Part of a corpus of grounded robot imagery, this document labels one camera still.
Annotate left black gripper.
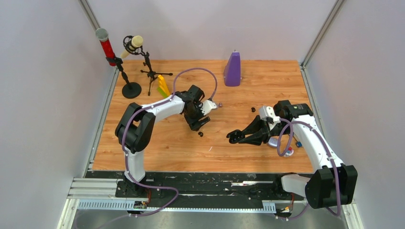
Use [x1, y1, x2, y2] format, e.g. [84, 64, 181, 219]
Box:
[184, 101, 211, 133]

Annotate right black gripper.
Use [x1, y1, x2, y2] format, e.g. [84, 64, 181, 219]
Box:
[236, 116, 293, 146]

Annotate black earbud charging case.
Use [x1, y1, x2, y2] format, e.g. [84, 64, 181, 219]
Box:
[226, 129, 245, 144]

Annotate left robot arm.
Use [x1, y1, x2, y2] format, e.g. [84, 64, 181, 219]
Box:
[115, 85, 218, 197]

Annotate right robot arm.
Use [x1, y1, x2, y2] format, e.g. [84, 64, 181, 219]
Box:
[226, 100, 358, 209]

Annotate lavender oval charging case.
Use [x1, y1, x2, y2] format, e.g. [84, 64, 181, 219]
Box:
[267, 137, 279, 148]

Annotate small red white toy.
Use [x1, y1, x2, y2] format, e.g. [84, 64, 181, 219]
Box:
[283, 147, 294, 157]

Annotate yellow green toy block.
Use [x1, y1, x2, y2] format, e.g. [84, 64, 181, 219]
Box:
[157, 75, 171, 98]

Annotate purple metronome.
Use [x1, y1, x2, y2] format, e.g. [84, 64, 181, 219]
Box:
[224, 51, 241, 87]

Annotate black round-base mic stand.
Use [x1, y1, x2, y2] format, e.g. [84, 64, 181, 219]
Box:
[106, 57, 142, 99]

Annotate beige condenser microphone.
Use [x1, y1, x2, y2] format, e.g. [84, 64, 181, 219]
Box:
[120, 35, 143, 59]

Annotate red microphone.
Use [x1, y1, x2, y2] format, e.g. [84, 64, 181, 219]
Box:
[95, 28, 116, 66]

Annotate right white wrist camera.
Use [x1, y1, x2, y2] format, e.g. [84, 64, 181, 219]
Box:
[259, 106, 280, 124]

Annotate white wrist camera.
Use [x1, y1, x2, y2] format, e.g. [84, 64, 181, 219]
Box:
[259, 106, 280, 124]
[201, 99, 218, 115]

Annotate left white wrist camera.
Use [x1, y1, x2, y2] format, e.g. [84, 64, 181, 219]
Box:
[201, 99, 218, 115]

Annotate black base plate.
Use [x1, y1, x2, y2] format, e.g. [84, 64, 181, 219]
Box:
[85, 171, 306, 210]

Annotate slotted cable duct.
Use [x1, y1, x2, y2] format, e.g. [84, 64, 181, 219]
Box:
[77, 199, 277, 213]

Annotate aluminium frame rail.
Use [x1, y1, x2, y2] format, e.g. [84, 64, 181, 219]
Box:
[67, 178, 122, 199]

